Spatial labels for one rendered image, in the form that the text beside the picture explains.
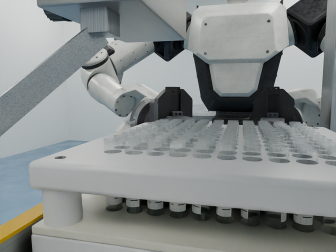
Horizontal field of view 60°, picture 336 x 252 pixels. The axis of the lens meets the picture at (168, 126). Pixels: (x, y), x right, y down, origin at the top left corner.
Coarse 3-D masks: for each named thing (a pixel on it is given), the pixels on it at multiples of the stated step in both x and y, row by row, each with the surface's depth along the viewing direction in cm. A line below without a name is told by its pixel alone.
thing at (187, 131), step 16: (160, 128) 28; (176, 128) 29; (192, 128) 29; (208, 128) 29; (256, 128) 28; (272, 128) 28; (288, 128) 28; (144, 144) 23; (288, 144) 24; (304, 144) 20
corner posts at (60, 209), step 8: (48, 192) 20; (56, 192) 20; (64, 192) 20; (72, 192) 20; (48, 200) 20; (56, 200) 20; (64, 200) 20; (72, 200) 20; (80, 200) 21; (48, 208) 20; (56, 208) 20; (64, 208) 20; (72, 208) 20; (80, 208) 21; (48, 216) 20; (56, 216) 20; (64, 216) 20; (72, 216) 20; (80, 216) 21; (48, 224) 20; (56, 224) 20; (64, 224) 20
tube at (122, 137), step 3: (114, 135) 24; (117, 135) 25; (120, 135) 25; (123, 135) 25; (126, 135) 25; (120, 138) 24; (123, 138) 24; (126, 138) 24; (120, 141) 24; (123, 141) 24; (120, 144) 24; (123, 144) 24; (120, 147) 24; (123, 147) 24; (123, 198) 24; (123, 201) 24
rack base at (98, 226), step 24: (96, 216) 22; (120, 216) 22; (144, 216) 22; (168, 216) 22; (240, 216) 22; (264, 216) 22; (288, 216) 22; (48, 240) 20; (72, 240) 20; (96, 240) 19; (120, 240) 19; (144, 240) 18; (168, 240) 18; (192, 240) 18; (216, 240) 18; (240, 240) 18; (264, 240) 18; (288, 240) 18; (312, 240) 18
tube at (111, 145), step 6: (108, 138) 23; (114, 138) 23; (108, 144) 22; (114, 144) 22; (108, 150) 22; (114, 150) 22; (108, 198) 23; (114, 198) 23; (120, 198) 23; (108, 204) 23; (114, 204) 23; (120, 204) 23; (108, 210) 23; (114, 210) 23
